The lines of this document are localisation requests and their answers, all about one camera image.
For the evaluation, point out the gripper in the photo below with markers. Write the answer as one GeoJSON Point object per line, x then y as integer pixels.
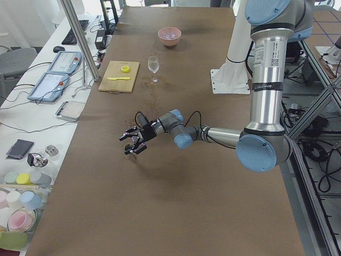
{"type": "Point", "coordinates": [148, 133]}

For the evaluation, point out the steel jigger cup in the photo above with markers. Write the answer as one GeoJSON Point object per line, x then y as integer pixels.
{"type": "Point", "coordinates": [128, 148]}

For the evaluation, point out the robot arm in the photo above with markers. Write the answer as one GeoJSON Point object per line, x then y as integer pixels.
{"type": "Point", "coordinates": [255, 65]}

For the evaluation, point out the clear wine glass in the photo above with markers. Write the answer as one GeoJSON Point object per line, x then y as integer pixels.
{"type": "Point", "coordinates": [153, 66]}

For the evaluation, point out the ice cubes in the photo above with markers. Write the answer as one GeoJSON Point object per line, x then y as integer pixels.
{"type": "Point", "coordinates": [168, 35]}

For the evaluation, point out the yellow plastic knife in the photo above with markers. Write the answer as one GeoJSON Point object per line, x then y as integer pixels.
{"type": "Point", "coordinates": [119, 78]}

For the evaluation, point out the yellow lemon slice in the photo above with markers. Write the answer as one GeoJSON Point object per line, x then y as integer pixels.
{"type": "Point", "coordinates": [125, 69]}

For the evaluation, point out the bamboo cutting board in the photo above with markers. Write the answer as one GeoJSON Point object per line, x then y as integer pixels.
{"type": "Point", "coordinates": [113, 70]}

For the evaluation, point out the small steel cup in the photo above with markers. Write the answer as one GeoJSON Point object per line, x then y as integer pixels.
{"type": "Point", "coordinates": [51, 150]}

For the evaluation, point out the lower teach pendant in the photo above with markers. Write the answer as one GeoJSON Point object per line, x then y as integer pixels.
{"type": "Point", "coordinates": [49, 87]}

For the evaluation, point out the teach pendant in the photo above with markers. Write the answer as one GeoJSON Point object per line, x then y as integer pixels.
{"type": "Point", "coordinates": [49, 87]}
{"type": "Point", "coordinates": [65, 62]}

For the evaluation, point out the upper teach pendant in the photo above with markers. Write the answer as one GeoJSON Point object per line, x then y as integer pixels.
{"type": "Point", "coordinates": [65, 62]}

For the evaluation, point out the black power brick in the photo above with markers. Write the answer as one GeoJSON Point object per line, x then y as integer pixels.
{"type": "Point", "coordinates": [101, 40]}

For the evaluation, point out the pink bowl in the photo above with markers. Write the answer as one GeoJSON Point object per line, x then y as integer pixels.
{"type": "Point", "coordinates": [170, 42]}

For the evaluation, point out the grey folded cloth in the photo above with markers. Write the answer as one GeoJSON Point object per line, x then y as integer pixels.
{"type": "Point", "coordinates": [19, 149]}

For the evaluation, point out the yellow plastic cup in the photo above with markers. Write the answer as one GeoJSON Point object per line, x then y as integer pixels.
{"type": "Point", "coordinates": [23, 179]}

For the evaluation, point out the black computer mouse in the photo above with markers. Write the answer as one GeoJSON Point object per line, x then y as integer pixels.
{"type": "Point", "coordinates": [57, 49]}

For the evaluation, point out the blue plastic cup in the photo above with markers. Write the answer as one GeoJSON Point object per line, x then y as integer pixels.
{"type": "Point", "coordinates": [30, 200]}

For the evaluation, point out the pink cup on plate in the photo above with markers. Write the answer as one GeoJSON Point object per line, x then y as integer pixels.
{"type": "Point", "coordinates": [21, 220]}

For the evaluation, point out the grey office chair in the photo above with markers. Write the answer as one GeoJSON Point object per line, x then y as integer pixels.
{"type": "Point", "coordinates": [15, 63]}

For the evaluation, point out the green bowl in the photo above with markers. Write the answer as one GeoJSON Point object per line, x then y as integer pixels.
{"type": "Point", "coordinates": [14, 241]}

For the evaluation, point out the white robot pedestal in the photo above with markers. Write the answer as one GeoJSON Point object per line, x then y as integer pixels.
{"type": "Point", "coordinates": [232, 77]}

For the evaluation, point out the aluminium frame post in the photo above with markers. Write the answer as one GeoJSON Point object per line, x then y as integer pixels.
{"type": "Point", "coordinates": [80, 36]}

